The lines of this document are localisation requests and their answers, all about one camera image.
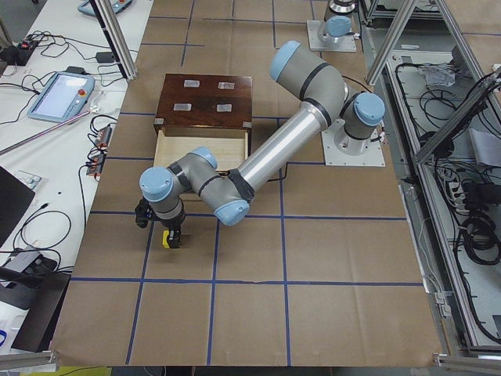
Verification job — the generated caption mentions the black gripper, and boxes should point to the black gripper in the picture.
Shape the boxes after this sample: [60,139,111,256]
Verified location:
[135,198,186,249]

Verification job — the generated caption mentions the yellow wooden block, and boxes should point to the yellow wooden block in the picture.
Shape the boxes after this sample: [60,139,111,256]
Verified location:
[162,229,171,249]

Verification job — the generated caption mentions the light wooden drawer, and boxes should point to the light wooden drawer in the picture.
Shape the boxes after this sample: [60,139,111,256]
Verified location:
[153,128,250,174]

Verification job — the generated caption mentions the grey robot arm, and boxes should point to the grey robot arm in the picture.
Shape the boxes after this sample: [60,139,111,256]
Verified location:
[135,40,385,248]
[321,0,356,39]

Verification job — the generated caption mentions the dark wooden drawer cabinet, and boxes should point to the dark wooden drawer cabinet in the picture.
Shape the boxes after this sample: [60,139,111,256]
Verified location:
[153,74,253,141]

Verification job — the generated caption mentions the black laptop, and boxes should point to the black laptop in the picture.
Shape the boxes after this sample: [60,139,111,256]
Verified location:
[0,167,35,245]

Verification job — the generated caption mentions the teach pendant with screen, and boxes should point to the teach pendant with screen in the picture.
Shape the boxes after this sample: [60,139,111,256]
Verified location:
[27,71,96,123]

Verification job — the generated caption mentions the black power adapter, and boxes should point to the black power adapter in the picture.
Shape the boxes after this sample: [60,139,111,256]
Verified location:
[95,52,115,63]

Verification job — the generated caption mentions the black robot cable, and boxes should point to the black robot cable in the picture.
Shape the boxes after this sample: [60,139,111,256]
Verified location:
[268,162,290,183]

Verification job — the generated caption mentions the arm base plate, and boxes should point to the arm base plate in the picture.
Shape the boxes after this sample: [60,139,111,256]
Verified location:
[307,16,356,52]
[320,120,386,168]

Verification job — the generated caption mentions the aluminium frame post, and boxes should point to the aluminium frame post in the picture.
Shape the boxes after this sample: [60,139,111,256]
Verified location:
[90,0,138,81]

